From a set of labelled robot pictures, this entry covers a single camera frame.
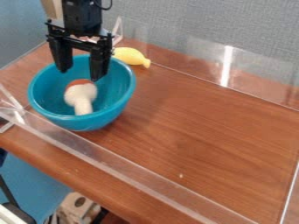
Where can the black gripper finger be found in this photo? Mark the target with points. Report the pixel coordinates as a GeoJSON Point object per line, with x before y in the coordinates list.
{"type": "Point", "coordinates": [98, 60]}
{"type": "Point", "coordinates": [61, 53]}

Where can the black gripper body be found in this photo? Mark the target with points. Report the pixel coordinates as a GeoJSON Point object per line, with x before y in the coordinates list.
{"type": "Point", "coordinates": [72, 33]}

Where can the white toy mushroom red cap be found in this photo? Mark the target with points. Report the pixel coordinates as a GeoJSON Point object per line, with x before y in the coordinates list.
{"type": "Point", "coordinates": [80, 94]}

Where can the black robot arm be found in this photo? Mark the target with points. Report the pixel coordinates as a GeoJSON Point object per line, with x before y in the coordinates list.
{"type": "Point", "coordinates": [84, 12]}

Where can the blue plastic bowl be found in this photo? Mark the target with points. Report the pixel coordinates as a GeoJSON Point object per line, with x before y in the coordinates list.
{"type": "Point", "coordinates": [116, 87]}

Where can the yellow toy banana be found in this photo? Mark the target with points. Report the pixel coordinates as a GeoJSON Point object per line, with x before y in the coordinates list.
{"type": "Point", "coordinates": [130, 56]}

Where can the clear acrylic front barrier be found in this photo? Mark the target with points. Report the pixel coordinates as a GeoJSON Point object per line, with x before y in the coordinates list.
{"type": "Point", "coordinates": [172, 194]}

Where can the clear acrylic barrier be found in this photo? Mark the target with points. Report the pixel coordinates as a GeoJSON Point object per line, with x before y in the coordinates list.
{"type": "Point", "coordinates": [172, 194]}
{"type": "Point", "coordinates": [247, 72]}

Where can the clear acrylic back barrier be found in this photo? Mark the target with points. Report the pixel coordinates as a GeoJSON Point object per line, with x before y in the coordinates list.
{"type": "Point", "coordinates": [247, 72]}

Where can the grey block under table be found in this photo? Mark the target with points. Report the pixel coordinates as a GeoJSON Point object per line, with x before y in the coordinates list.
{"type": "Point", "coordinates": [77, 209]}

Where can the clear acrylic triangle bracket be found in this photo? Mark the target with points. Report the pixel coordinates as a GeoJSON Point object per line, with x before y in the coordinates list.
{"type": "Point", "coordinates": [116, 32]}

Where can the clear acrylic left bracket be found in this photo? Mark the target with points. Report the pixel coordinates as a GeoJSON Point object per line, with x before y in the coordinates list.
{"type": "Point", "coordinates": [10, 110]}

